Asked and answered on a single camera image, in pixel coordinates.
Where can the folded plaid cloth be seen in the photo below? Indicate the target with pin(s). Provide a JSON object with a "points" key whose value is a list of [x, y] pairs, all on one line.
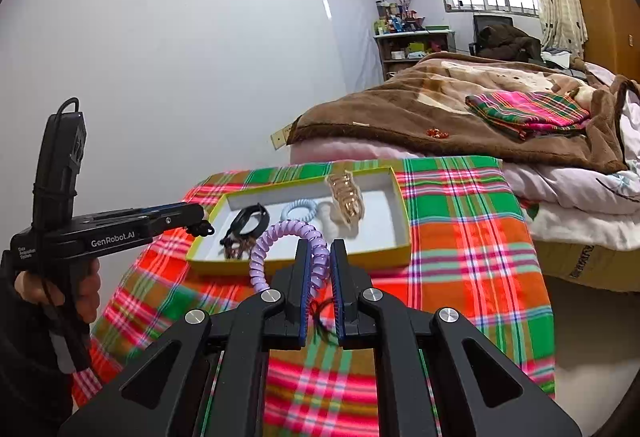
{"points": [[530, 112]]}

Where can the white quilt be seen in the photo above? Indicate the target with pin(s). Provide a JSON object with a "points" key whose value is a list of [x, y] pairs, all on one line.
{"points": [[560, 197]]}

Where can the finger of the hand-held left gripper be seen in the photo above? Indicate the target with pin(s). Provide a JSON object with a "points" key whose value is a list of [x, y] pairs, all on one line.
{"points": [[175, 213]]}

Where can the brown blanket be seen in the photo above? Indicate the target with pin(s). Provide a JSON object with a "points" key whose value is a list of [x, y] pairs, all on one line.
{"points": [[390, 117]]}

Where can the small orange beads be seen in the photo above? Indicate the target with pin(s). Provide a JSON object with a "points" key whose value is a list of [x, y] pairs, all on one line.
{"points": [[437, 133]]}

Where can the yellow cardboard box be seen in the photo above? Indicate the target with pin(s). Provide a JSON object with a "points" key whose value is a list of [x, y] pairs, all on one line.
{"points": [[380, 258]]}

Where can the black wristband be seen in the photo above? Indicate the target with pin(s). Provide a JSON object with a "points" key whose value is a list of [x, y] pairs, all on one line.
{"points": [[245, 217]]}

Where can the group of bottles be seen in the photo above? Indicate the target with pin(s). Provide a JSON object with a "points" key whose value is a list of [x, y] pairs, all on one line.
{"points": [[397, 23]]}

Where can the person's left hand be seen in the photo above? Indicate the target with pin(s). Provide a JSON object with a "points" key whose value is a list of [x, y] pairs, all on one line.
{"points": [[87, 294]]}

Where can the wooden shelf table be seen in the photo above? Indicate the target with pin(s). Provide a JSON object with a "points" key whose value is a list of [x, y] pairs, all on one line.
{"points": [[415, 48]]}

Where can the dark jacket on chair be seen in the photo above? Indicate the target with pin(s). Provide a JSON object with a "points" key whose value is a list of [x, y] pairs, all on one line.
{"points": [[505, 39]]}

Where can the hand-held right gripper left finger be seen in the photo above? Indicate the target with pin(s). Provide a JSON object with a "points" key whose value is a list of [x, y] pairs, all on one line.
{"points": [[300, 277]]}

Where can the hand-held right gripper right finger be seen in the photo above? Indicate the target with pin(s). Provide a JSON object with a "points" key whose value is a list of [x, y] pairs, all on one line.
{"points": [[342, 277]]}

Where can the translucent pink hair claw clip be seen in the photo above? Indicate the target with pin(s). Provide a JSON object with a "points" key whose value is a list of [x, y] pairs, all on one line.
{"points": [[345, 202]]}

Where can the pink bed sheet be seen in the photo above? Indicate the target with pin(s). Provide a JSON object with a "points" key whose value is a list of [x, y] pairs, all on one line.
{"points": [[340, 151]]}

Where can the wall socket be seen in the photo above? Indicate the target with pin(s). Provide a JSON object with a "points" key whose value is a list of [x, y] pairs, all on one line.
{"points": [[280, 138]]}

